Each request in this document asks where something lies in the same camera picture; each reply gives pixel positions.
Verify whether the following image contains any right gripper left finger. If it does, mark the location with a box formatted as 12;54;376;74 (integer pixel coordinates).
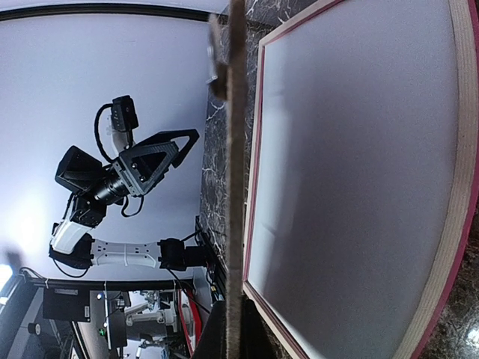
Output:
192;301;226;359

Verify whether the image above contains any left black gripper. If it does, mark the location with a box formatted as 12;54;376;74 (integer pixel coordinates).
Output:
55;129;199;228

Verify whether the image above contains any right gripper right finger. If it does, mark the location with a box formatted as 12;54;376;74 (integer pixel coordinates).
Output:
239;295;288;359

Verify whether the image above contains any brown cardboard backing board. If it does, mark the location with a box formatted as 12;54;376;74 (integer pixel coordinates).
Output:
225;0;248;358

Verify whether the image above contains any pink wooden picture frame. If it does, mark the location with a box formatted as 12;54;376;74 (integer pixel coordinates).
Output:
241;0;479;359

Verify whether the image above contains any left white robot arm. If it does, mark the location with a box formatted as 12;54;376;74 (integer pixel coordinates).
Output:
49;129;209;271

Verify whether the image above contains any silver metal turn clip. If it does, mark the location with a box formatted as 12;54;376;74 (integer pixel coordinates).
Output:
207;13;228;102

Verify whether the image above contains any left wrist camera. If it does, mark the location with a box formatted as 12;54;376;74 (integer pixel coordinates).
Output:
109;95;138;153

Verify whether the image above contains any black front table rail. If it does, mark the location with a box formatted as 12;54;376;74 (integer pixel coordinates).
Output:
195;215;227;302

